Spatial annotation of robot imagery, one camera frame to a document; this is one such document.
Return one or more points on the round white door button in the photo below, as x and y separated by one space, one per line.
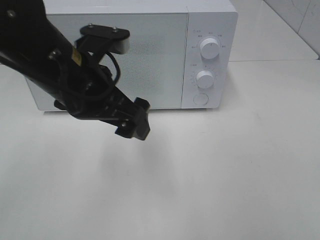
201 99

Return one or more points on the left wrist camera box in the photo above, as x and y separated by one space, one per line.
100 40

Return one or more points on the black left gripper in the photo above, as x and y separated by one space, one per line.
89 92

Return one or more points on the white upper microwave knob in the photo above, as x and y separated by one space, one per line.
210 47

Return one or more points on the white microwave oven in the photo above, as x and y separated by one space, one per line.
164 56

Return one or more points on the white timer knob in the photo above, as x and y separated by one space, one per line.
205 79

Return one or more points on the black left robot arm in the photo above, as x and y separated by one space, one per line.
29 44

